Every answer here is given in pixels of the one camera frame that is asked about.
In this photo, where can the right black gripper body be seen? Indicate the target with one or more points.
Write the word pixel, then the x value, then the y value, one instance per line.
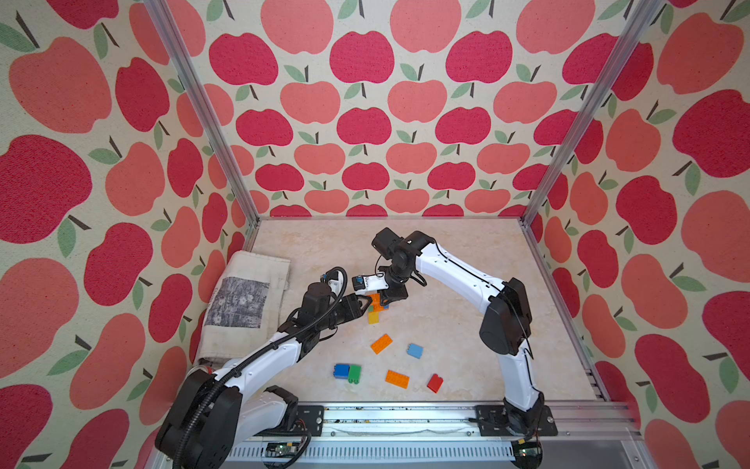
pixel 395 290

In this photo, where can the light blue lego brick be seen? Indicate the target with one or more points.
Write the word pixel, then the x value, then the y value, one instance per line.
pixel 415 351

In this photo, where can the green lego brick left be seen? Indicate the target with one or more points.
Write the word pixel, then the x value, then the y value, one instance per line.
pixel 354 375

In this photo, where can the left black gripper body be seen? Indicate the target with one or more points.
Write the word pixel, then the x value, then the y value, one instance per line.
pixel 348 311

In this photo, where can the aluminium frame post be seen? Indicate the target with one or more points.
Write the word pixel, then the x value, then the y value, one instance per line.
pixel 169 33
pixel 636 26

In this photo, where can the right aluminium frame post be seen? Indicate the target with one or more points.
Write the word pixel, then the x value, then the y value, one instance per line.
pixel 636 26

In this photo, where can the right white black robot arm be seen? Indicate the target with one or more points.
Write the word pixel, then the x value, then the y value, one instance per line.
pixel 505 327

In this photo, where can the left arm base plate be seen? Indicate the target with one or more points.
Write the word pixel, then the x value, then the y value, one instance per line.
pixel 305 420

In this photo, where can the orange lego plate bottom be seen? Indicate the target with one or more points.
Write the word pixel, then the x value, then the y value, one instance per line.
pixel 397 379

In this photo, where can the left aluminium frame post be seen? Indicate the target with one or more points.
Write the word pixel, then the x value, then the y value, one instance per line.
pixel 169 33

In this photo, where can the front aluminium rail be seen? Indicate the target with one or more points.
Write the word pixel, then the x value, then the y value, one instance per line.
pixel 592 434

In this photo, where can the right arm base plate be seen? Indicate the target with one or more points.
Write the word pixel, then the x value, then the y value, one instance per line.
pixel 497 421

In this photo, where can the folded beige printed cloth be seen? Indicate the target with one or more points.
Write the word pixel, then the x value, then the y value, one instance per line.
pixel 244 308

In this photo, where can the orange lego plate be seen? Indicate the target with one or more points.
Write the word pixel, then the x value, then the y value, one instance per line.
pixel 375 305
pixel 381 344
pixel 397 379

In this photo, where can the red lego brick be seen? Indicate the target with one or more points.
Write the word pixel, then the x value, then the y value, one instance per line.
pixel 435 382

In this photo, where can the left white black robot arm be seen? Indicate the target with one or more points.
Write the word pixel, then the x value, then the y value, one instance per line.
pixel 216 410

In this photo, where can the blue lego brick left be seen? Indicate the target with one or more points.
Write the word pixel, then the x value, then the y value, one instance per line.
pixel 341 371

